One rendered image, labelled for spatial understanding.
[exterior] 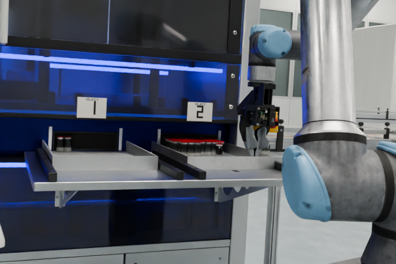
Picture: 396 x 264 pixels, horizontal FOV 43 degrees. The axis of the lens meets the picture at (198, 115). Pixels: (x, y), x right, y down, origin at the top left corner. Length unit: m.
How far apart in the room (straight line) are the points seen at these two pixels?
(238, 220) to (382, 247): 0.91
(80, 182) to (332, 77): 0.58
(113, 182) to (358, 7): 0.64
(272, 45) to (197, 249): 0.75
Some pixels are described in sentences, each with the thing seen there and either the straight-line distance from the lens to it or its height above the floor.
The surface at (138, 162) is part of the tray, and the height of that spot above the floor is 0.90.
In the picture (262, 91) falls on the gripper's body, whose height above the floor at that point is 1.10.
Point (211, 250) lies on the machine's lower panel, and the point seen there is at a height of 0.57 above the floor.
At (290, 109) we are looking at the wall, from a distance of 7.16.
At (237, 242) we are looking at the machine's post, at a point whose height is 0.59.
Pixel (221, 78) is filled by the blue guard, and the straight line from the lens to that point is 1.63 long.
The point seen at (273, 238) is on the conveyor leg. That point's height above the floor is 0.55.
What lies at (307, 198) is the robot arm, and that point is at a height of 0.94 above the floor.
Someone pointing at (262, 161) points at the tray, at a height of 0.90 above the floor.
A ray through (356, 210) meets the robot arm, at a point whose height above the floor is 0.92.
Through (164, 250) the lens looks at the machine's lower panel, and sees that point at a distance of 1.65.
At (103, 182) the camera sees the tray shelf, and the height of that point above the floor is 0.88.
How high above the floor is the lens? 1.09
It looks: 3 degrees down
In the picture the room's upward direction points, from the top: 3 degrees clockwise
